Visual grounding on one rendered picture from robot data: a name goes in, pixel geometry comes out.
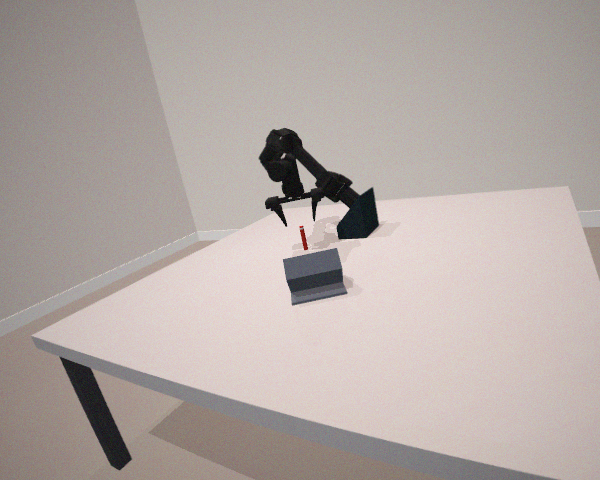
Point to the grey sloped panel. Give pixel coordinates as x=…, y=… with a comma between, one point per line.
x=314, y=276

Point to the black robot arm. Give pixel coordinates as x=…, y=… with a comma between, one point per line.
x=281, y=168

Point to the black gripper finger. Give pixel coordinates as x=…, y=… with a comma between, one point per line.
x=280, y=213
x=314, y=206

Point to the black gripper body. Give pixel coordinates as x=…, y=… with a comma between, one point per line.
x=292, y=188

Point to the red peg with white band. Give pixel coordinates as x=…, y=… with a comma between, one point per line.
x=303, y=237

